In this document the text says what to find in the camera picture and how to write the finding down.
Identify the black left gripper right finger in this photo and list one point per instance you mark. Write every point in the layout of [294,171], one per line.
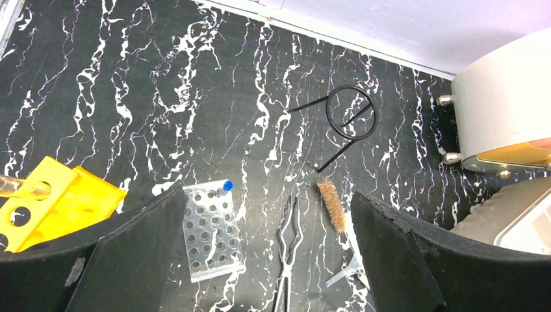
[412,265]

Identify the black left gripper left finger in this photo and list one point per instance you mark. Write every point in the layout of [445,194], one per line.
[120,264]

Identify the blue capped tube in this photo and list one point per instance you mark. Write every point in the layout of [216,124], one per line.
[226,188]

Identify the white paper packet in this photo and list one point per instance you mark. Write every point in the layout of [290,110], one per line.
[351,236]

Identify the clear plastic tube rack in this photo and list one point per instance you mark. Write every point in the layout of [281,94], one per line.
[211,232]

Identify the yellow test tube rack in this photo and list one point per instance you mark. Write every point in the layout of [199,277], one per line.
[78,199]

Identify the glass test tube in rack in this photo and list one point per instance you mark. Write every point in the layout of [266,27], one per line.
[12,187]

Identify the brown test tube brush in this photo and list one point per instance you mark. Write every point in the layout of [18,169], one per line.
[333,204]

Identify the white plastic bin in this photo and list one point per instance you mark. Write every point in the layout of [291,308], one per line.
[517,217]

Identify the metal crucible tongs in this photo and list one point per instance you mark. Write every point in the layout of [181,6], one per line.
[287,252]

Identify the cream cylindrical drawer cabinet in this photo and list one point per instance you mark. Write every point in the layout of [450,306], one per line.
[502,108]

